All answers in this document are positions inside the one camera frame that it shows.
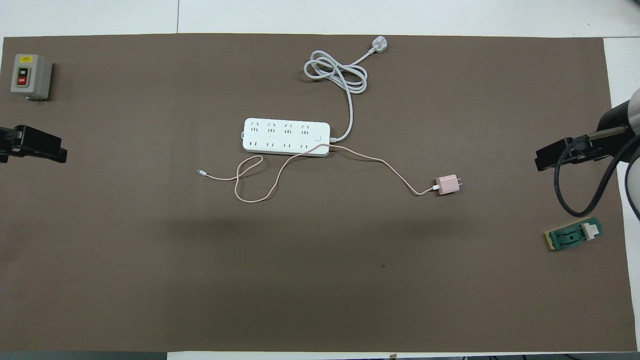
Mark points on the grey on-off switch box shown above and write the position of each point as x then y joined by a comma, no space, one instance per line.
35,77

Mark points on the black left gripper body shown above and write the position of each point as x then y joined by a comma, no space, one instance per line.
6,145

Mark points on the green circuit board piece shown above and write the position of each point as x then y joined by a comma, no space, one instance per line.
570,237

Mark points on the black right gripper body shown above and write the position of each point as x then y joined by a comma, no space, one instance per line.
615,117

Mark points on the white power strip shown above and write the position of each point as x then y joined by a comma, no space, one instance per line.
280,137

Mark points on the brown table mat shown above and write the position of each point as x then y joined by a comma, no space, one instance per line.
320,280

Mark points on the pink charger adapter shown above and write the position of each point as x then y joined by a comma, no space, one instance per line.
447,185

